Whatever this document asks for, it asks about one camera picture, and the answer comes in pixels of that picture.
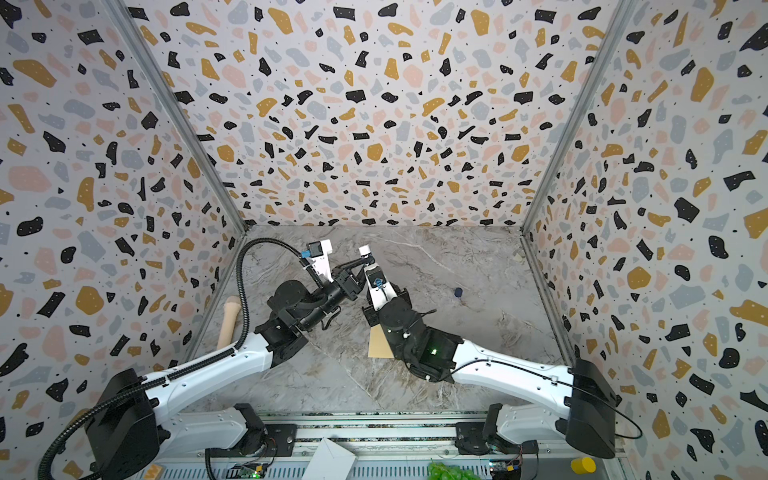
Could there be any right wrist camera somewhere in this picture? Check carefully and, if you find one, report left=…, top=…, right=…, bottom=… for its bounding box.
left=366, top=266, right=397, bottom=311

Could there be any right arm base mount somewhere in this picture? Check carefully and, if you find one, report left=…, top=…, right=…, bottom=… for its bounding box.
left=454, top=422, right=539, bottom=456

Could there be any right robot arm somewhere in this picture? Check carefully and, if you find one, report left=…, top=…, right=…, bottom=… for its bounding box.
left=363, top=289, right=617, bottom=459

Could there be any small circuit board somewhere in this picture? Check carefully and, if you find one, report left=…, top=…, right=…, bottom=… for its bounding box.
left=225, top=462, right=269, bottom=480

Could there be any right aluminium corner post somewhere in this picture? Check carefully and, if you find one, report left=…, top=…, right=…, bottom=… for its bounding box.
left=521, top=0, right=637, bottom=238

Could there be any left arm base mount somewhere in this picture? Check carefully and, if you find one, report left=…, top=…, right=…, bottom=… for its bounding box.
left=209, top=424, right=298, bottom=458

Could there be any black corrugated cable conduit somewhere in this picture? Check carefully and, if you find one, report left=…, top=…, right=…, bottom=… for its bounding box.
left=37, top=237, right=322, bottom=480

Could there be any right circuit board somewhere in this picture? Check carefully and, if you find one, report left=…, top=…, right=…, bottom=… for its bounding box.
left=489, top=459, right=522, bottom=480

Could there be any blue white glue stick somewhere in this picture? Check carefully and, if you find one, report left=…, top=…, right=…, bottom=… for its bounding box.
left=359, top=245, right=375, bottom=265

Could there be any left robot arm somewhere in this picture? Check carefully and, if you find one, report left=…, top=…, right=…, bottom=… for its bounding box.
left=83, top=250, right=398, bottom=479

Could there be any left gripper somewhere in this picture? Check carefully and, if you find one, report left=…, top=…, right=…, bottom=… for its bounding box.
left=299, top=258, right=373, bottom=335

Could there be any white paper sheet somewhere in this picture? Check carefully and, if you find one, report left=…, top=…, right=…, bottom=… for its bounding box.
left=302, top=438, right=357, bottom=480

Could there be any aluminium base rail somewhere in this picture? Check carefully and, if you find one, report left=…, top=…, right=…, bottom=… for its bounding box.
left=135, top=405, right=630, bottom=479

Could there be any wooden roller pin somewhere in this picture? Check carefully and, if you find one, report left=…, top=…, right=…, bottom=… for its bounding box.
left=216, top=296, right=242, bottom=350

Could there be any aluminium corner post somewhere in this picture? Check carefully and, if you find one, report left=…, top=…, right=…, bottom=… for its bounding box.
left=521, top=0, right=637, bottom=238
left=103, top=1, right=247, bottom=236

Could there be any yellow round object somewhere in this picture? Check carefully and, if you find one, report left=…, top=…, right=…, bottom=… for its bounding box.
left=570, top=457, right=597, bottom=475

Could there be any left aluminium corner post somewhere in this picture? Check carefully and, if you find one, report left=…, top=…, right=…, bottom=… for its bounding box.
left=103, top=1, right=247, bottom=236

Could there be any green plastic object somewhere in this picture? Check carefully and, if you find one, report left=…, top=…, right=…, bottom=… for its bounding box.
left=427, top=462, right=479, bottom=480

